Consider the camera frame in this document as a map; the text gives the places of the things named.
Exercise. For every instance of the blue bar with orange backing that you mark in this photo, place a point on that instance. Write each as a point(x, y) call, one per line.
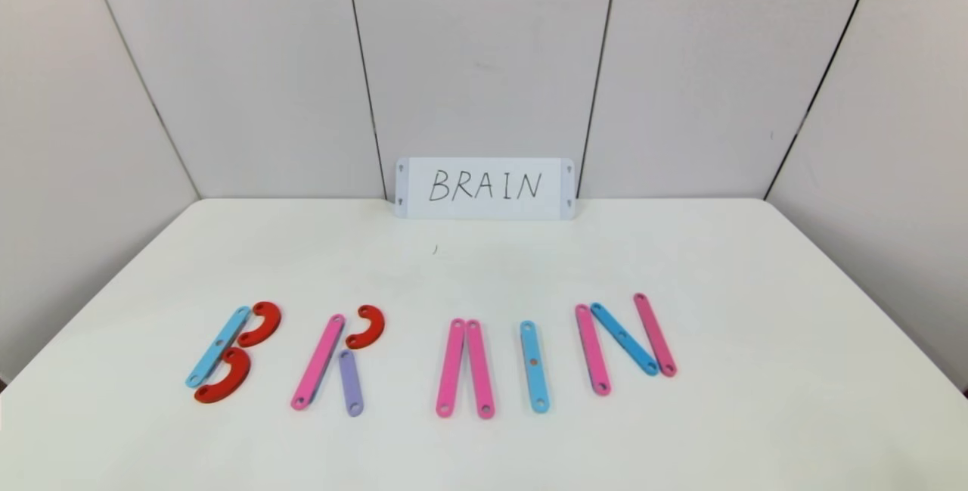
point(535, 383)

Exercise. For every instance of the long blue bar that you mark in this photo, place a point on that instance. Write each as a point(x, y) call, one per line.
point(218, 347)

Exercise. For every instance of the blue three-hole bar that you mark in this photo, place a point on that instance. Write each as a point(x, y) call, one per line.
point(624, 340)

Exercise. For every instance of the long pink bar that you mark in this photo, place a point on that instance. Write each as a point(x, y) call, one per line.
point(480, 368)
point(318, 362)
point(451, 368)

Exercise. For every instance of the purple short bar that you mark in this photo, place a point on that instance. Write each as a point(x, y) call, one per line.
point(350, 383)

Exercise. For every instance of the short pink bar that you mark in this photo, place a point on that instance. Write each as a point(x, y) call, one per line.
point(655, 336)
point(593, 351)

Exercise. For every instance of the large red C-shaped piece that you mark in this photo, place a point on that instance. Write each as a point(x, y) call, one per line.
point(239, 377)

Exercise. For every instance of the white BRAIN sign card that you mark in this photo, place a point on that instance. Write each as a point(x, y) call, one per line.
point(484, 207)

